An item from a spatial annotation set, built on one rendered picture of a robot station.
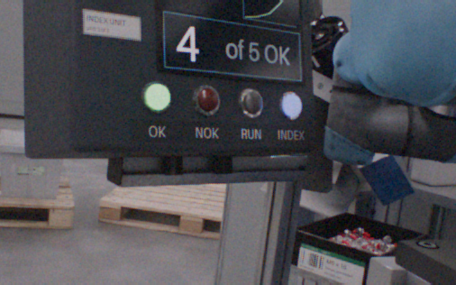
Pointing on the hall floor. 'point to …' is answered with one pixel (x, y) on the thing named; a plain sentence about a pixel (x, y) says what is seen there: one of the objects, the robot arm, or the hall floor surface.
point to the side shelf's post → (435, 222)
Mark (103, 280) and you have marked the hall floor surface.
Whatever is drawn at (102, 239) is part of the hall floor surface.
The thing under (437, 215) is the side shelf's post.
